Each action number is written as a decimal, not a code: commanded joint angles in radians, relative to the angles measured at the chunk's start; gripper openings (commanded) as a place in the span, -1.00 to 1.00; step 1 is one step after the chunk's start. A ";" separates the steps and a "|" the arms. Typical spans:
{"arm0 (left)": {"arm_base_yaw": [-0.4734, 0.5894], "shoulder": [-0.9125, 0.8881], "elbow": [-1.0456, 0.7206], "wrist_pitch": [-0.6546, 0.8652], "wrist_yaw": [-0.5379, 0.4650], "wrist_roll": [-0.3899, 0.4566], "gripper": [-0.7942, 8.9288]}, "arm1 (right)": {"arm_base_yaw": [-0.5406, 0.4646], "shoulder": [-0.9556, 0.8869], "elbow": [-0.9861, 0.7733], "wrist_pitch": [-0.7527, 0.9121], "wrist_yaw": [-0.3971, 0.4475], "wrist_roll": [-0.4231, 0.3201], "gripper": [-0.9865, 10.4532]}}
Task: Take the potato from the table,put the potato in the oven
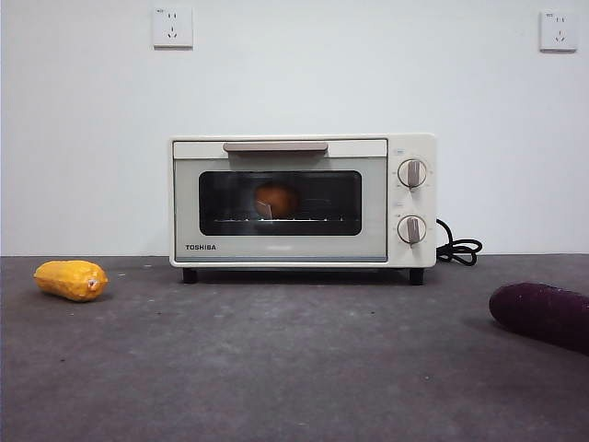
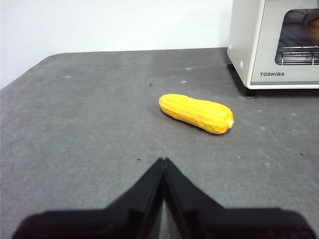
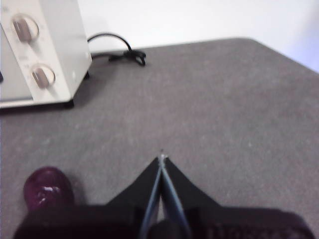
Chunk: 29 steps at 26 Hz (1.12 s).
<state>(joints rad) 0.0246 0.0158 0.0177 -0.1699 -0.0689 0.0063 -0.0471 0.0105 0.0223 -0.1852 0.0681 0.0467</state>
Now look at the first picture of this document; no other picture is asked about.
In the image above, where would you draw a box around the brown round potato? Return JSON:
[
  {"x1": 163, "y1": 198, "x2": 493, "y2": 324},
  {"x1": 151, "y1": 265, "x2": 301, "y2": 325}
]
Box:
[{"x1": 254, "y1": 183, "x2": 300, "y2": 218}]

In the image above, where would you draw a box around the glass oven door with handle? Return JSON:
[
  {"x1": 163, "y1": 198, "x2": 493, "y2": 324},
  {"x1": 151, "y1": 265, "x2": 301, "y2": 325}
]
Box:
[{"x1": 172, "y1": 139, "x2": 389, "y2": 264}]

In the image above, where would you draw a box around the cream oven knob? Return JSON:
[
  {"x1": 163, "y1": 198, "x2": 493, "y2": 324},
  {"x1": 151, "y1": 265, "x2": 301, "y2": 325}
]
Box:
[
  {"x1": 397, "y1": 158, "x2": 428, "y2": 189},
  {"x1": 397, "y1": 215, "x2": 428, "y2": 245}
]

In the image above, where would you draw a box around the cream Toshiba toaster oven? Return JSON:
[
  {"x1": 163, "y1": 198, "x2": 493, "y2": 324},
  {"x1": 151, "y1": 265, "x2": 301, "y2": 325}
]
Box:
[{"x1": 167, "y1": 133, "x2": 437, "y2": 285}]

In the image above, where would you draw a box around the purple sweet potato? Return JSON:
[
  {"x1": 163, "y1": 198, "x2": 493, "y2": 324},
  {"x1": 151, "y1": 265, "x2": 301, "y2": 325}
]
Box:
[{"x1": 488, "y1": 282, "x2": 589, "y2": 355}]

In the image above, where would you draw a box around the yellow corn cob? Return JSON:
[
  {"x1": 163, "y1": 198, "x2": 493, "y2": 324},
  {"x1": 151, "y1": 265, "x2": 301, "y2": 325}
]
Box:
[{"x1": 33, "y1": 260, "x2": 110, "y2": 304}]

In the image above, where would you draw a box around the black oven power cable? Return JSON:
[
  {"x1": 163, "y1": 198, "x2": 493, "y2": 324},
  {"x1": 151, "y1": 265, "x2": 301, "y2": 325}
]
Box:
[{"x1": 435, "y1": 218, "x2": 483, "y2": 267}]

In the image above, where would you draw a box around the white wall socket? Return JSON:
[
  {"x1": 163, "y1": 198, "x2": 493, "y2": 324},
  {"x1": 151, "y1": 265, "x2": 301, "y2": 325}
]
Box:
[
  {"x1": 153, "y1": 6, "x2": 194, "y2": 51},
  {"x1": 538, "y1": 11, "x2": 579, "y2": 53}
]

